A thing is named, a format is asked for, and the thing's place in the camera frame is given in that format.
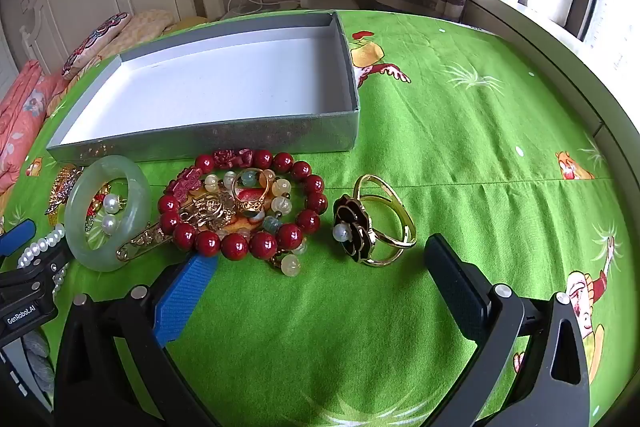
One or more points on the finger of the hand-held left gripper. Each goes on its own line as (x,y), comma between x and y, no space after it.
(17,238)
(45,263)

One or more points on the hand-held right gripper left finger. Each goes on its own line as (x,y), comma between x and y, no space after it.
(186,299)

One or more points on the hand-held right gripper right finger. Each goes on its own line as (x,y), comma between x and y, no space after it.
(457,279)

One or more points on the rhinestone brooch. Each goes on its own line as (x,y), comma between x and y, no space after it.
(62,192)

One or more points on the red knot charm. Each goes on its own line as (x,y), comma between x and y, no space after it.
(93,210)

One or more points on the gold pin brooch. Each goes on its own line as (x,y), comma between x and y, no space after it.
(150,237)

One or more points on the pearl earring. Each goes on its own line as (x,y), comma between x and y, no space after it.
(111,204)
(108,223)

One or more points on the gold figure charm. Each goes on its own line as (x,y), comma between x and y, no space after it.
(210,212)

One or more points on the pale green jade bangle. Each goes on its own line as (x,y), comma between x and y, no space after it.
(115,166)

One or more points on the white jewellery tray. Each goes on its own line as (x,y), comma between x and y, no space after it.
(200,77)

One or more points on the pink floral quilt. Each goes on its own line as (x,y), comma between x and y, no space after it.
(20,117)

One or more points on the green printed sheet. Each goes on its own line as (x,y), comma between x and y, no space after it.
(450,157)

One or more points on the red floral cushion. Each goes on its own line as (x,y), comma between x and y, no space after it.
(95,42)

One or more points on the beige pillow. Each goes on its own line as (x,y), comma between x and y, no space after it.
(150,24)

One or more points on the beige windowsill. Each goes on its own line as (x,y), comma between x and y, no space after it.
(540,42)

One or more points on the yellow floral bedsheet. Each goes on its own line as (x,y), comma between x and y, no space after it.
(190,22)

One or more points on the white nightstand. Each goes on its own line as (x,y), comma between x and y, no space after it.
(332,2)

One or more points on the white adapter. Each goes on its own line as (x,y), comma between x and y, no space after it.
(310,1)

